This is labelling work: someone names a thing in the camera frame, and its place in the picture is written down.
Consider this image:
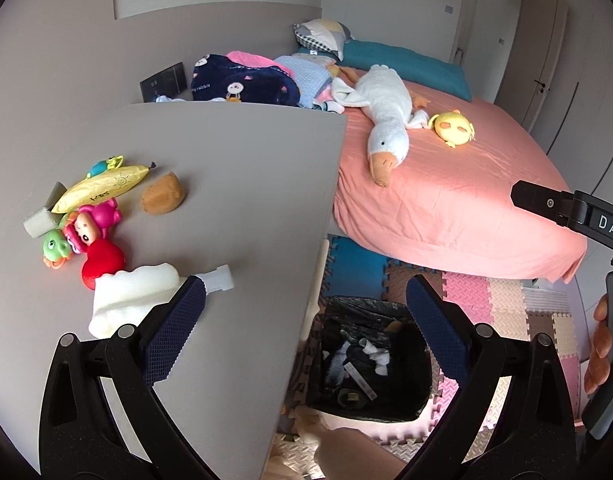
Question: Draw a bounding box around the white foam packaging piece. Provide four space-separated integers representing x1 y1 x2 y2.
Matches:
87 261 236 339

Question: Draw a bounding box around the red heart plush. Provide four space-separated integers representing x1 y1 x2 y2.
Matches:
81 238 126 290

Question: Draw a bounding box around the pink doll toy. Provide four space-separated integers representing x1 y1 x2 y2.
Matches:
62 198 122 254

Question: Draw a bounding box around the brown bread-shaped toy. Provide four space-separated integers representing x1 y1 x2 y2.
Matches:
140 172 186 216

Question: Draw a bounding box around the yellow banana snack packet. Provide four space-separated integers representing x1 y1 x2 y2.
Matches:
52 162 157 214

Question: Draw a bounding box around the small white carton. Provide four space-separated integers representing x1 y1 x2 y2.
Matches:
22 182 67 238

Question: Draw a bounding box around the teal and yellow toy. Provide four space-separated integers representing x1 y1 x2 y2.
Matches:
86 155 124 179

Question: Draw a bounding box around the black trash bin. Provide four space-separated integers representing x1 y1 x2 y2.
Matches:
306 296 432 422

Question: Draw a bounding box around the person's right hand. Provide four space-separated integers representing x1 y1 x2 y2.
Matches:
584 295 612 396

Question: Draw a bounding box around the pink bed sheet mattress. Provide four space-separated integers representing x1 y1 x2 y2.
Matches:
333 84 587 282

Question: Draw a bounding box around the colourful foam floor mat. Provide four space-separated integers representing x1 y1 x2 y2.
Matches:
268 236 581 479

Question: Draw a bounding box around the yellow chick plush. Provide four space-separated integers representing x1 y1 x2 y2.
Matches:
428 110 475 148

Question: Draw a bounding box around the grey wardrobe door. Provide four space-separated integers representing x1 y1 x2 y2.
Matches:
495 0 568 132

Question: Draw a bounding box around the teal long pillow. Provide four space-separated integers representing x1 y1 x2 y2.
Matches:
291 39 473 103

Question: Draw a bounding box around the green frog toy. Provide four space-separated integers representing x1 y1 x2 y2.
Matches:
42 230 73 270

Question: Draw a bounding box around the person's leg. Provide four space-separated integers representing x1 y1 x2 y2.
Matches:
293 405 407 480

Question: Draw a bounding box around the white goose plush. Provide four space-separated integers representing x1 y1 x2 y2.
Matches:
331 64 429 188

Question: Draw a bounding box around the cream foam corner guard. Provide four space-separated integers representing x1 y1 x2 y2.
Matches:
299 238 330 352

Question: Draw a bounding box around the light blue knit blanket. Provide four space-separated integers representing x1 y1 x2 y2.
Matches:
275 54 332 108

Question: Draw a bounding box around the patterned square pillow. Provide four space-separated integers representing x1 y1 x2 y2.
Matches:
292 18 353 61

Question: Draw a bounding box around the pink folded garment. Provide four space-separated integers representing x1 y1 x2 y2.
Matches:
226 51 284 70

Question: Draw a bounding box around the white cloth near panel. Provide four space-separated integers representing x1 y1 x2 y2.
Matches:
154 96 187 103

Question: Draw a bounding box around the navy cartoon blanket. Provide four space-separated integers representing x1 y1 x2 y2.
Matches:
190 54 301 106

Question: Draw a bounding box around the black wall switch panel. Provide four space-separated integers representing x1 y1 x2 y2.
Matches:
139 62 188 103

